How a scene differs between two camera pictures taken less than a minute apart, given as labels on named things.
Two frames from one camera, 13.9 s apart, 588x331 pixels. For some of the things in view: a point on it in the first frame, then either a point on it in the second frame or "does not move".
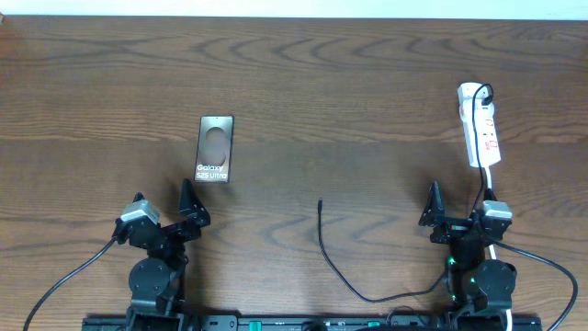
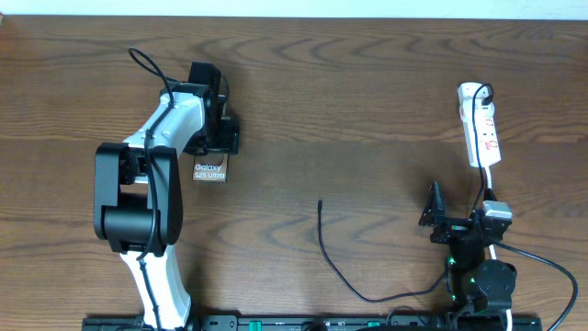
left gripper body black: (178, 236) → (217, 138)
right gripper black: (435, 214) does not move
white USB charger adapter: (483, 114) does not move
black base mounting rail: (316, 323) does not move
